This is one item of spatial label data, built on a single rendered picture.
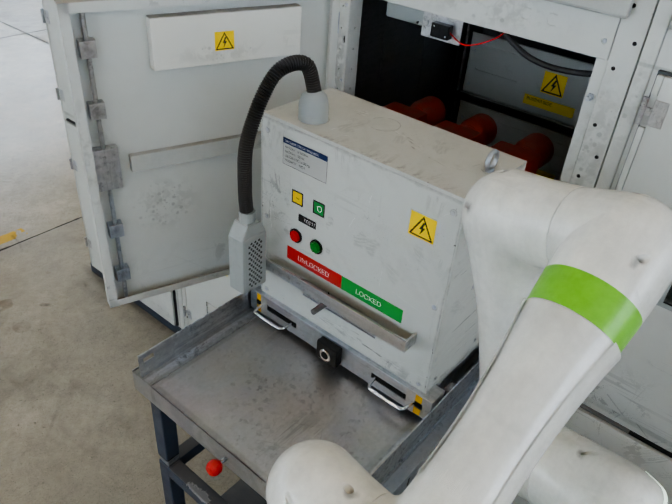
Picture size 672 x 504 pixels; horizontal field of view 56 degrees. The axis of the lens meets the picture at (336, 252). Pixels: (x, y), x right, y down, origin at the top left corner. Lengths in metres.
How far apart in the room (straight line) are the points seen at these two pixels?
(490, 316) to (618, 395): 0.70
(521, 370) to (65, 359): 2.35
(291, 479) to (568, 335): 0.32
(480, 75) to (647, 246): 1.45
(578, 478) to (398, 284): 0.49
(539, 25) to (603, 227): 0.67
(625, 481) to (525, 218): 0.39
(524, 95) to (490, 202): 1.26
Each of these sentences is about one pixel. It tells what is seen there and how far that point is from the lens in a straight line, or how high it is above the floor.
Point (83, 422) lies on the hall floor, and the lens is 2.59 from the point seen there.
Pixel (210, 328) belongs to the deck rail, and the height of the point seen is 0.87.
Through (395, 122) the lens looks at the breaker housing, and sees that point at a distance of 1.34.
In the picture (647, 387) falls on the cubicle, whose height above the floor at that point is 0.95.
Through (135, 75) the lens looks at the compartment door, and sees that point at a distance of 1.47.
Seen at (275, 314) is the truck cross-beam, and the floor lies 0.89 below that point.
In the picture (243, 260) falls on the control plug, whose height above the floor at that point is 1.10.
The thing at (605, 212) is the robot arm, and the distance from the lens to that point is 0.76.
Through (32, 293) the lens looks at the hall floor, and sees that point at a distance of 3.23.
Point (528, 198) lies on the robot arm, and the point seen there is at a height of 1.54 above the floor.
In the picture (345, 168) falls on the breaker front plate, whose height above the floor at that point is 1.35.
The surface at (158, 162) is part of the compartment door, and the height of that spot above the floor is 1.21.
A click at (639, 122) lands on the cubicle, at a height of 1.49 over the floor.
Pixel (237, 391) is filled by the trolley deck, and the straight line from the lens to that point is 1.45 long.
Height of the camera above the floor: 1.92
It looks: 35 degrees down
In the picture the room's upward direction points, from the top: 5 degrees clockwise
